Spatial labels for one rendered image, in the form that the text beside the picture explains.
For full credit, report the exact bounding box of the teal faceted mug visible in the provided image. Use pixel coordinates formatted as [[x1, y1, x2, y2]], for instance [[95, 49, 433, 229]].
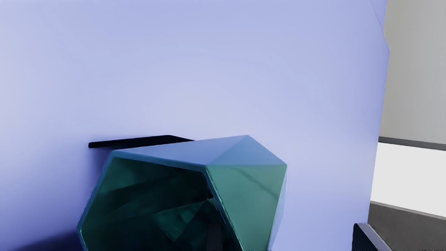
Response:
[[77, 135, 288, 251]]

